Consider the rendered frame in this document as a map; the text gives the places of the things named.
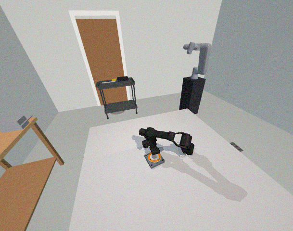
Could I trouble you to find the orange round plate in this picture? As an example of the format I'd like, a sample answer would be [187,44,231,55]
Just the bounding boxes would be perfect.
[148,153,161,163]

